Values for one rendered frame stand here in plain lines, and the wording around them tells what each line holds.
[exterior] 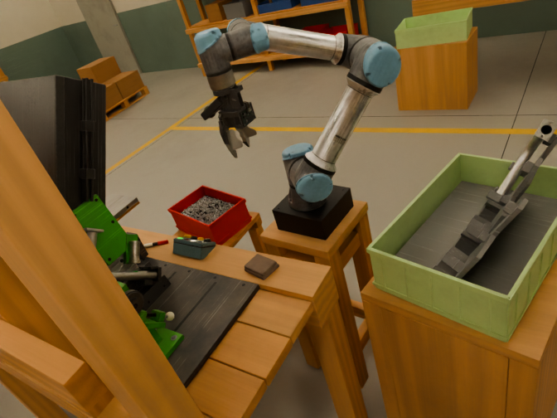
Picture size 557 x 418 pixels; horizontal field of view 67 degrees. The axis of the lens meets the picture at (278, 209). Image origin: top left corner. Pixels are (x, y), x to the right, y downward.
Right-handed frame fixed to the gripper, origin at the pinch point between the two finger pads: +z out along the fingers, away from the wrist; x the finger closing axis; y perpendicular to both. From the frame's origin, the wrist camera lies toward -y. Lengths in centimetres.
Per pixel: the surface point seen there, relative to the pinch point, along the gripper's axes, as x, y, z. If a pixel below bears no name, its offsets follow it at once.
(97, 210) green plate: -31, -39, 6
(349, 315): 10, 18, 82
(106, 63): 378, -586, 59
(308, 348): 9, -8, 114
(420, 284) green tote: -4, 54, 41
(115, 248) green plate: -34, -36, 19
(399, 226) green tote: 16, 42, 37
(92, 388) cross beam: -76, 16, 7
